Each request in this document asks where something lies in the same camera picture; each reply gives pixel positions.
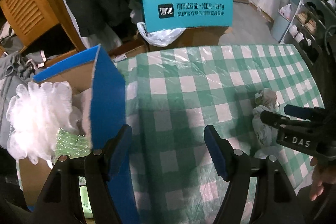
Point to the person's right hand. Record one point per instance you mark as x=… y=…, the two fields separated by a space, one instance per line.
x=321 y=175

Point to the small grey cloth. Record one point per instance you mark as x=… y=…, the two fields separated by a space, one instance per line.
x=268 y=151

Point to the metal shoe rack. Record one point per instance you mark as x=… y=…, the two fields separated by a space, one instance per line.
x=312 y=21

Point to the grey laundry bag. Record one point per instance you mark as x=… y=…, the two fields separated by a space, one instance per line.
x=15 y=70

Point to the blue-rimmed cardboard box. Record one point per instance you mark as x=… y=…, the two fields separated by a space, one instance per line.
x=59 y=195

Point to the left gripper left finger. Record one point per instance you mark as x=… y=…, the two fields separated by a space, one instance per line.
x=108 y=179

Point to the wooden louvered wardrobe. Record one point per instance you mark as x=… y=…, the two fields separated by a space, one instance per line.
x=43 y=25

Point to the teal shoe box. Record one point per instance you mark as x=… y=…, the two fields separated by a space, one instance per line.
x=170 y=14

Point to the green glitter fabric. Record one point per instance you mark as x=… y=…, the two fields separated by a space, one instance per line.
x=71 y=145

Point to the white mesh bath pouf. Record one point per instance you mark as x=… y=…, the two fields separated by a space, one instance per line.
x=36 y=113

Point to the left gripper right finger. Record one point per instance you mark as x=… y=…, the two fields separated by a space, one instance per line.
x=233 y=166

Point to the green checkered tablecloth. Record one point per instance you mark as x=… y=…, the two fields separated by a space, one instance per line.
x=168 y=98

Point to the white plastic bag under box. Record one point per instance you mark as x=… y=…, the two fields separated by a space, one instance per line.
x=162 y=38

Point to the brown cardboard box on floor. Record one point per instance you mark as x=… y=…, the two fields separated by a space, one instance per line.
x=192 y=37

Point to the light blue waste bin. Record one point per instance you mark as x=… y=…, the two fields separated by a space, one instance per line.
x=279 y=27

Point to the light green cloth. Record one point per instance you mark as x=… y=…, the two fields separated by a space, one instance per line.
x=85 y=202

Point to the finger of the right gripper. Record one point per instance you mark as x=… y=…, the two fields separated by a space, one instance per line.
x=283 y=123
x=305 y=113

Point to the grey towel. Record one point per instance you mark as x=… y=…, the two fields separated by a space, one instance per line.
x=82 y=102

